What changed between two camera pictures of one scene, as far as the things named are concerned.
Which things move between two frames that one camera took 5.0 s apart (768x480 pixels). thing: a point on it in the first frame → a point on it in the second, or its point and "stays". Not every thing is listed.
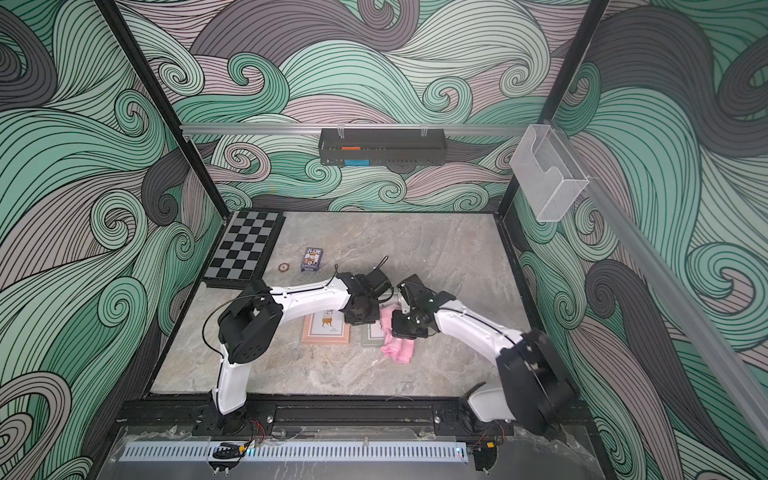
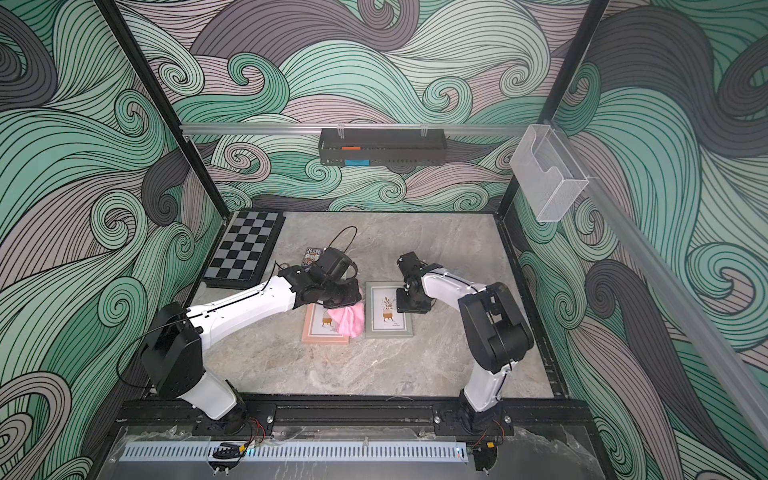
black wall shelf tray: [382, 147] stays
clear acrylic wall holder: [550, 176] stays
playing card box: [311, 259] stays
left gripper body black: [367, 316] → [340, 295]
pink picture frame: [326, 327] stays
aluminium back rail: [213, 129] stays
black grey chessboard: [245, 250] stays
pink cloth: [401, 350] → [349, 319]
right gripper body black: [408, 323] → [414, 303]
